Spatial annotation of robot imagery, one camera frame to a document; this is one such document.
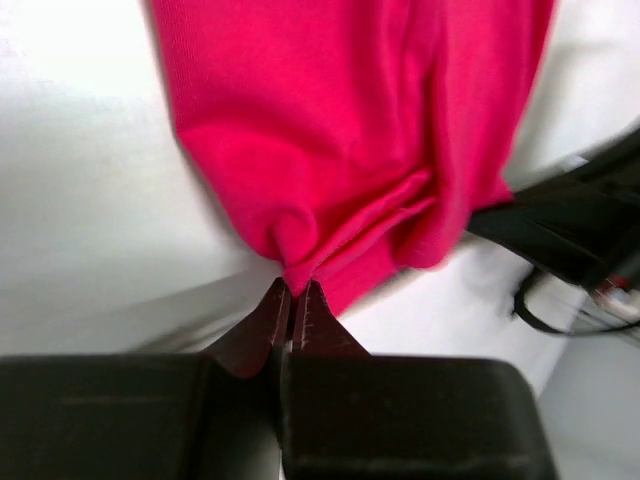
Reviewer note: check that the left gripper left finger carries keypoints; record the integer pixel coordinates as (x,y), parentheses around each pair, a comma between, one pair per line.
(207,414)

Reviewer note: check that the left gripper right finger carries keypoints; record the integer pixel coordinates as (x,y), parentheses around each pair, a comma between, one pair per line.
(349,414)

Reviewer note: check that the magenta t shirt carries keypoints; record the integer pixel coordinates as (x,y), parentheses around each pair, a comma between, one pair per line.
(348,140)

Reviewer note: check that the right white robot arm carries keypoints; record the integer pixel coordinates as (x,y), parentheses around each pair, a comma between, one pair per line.
(580,226)

